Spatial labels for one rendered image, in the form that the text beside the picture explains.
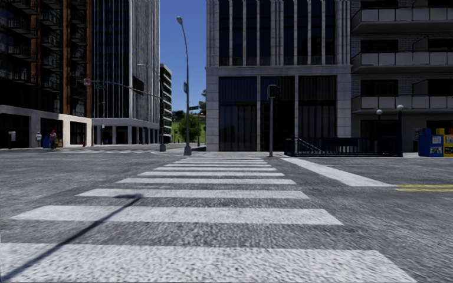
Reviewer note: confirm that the blue booth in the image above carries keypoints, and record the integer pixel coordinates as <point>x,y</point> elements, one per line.
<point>429,143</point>

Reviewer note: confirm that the red brick building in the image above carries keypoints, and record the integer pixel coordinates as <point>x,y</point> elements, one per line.
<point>46,53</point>

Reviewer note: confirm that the white box on a post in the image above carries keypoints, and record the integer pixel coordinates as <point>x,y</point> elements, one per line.
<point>12,136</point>

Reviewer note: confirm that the dark stairway railing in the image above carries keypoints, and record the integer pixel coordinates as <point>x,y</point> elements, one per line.
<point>347,145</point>

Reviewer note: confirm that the trees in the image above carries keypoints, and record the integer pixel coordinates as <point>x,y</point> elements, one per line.
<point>191,125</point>

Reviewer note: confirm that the grey street lamp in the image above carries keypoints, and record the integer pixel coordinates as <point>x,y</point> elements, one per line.
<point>187,106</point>

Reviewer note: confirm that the blue letter box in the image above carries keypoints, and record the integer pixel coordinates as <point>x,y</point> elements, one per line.
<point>45,142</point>

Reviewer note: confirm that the person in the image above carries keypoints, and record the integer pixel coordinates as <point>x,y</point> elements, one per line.
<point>38,138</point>
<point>53,138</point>

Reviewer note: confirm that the yellow booth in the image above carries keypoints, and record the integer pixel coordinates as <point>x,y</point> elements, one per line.
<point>448,143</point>

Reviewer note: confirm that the pale concrete building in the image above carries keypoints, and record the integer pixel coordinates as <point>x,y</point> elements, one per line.
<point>166,99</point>

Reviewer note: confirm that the pale stone building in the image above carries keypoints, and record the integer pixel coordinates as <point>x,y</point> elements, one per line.
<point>279,70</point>

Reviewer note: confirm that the glass tower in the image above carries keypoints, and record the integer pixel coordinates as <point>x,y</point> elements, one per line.
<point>120,60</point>

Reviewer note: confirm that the traffic light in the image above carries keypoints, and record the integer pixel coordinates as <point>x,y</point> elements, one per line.
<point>271,120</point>
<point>162,116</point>

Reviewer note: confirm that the grey balcony building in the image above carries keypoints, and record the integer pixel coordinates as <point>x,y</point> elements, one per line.
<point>400,70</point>

